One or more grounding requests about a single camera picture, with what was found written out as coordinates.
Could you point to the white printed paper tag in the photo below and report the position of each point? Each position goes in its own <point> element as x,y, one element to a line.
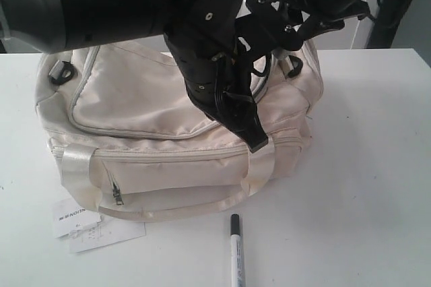
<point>107,232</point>

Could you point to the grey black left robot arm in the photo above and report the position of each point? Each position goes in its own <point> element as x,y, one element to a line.
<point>200,34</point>

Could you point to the cream fabric duffel bag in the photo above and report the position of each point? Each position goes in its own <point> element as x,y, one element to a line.
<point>129,143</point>

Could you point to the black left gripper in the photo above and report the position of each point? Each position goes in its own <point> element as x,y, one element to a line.
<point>206,51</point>

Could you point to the black and white marker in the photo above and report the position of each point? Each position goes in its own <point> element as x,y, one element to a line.
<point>237,259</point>

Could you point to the white brand hang tag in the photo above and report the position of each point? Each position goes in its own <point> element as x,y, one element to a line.
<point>69,216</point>

